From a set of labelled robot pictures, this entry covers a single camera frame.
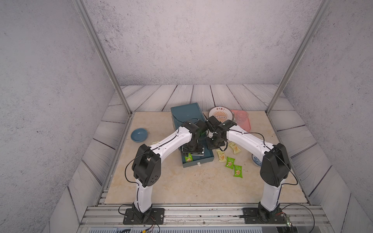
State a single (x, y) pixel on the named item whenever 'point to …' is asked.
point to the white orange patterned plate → (221, 113)
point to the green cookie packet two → (230, 162)
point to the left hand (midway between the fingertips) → (199, 156)
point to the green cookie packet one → (189, 158)
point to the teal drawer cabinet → (189, 112)
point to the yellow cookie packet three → (221, 156)
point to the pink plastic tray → (246, 126)
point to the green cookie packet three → (238, 171)
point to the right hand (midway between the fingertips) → (209, 147)
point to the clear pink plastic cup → (242, 116)
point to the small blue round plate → (139, 135)
